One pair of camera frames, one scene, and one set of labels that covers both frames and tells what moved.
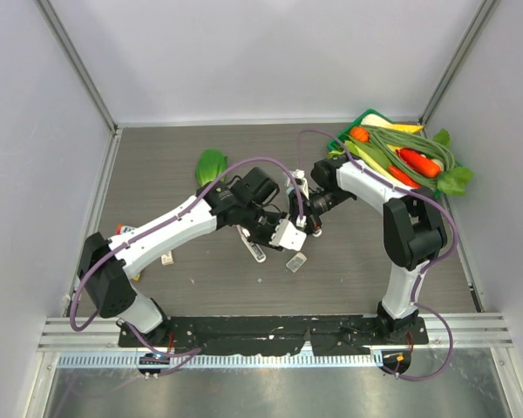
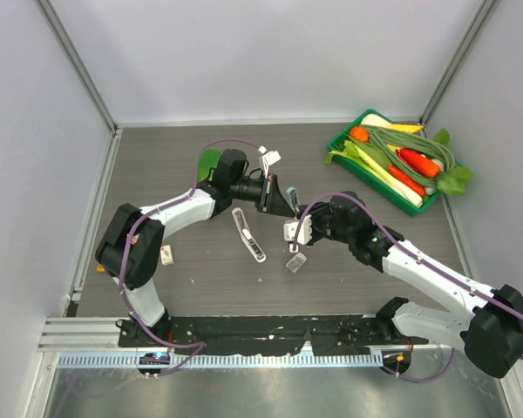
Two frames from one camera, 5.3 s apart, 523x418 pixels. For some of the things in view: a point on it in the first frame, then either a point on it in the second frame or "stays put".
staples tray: x=296 y=262 stays put
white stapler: x=254 y=248 stays put
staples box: x=166 y=259 stays put
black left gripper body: x=261 y=225 → x=264 y=204
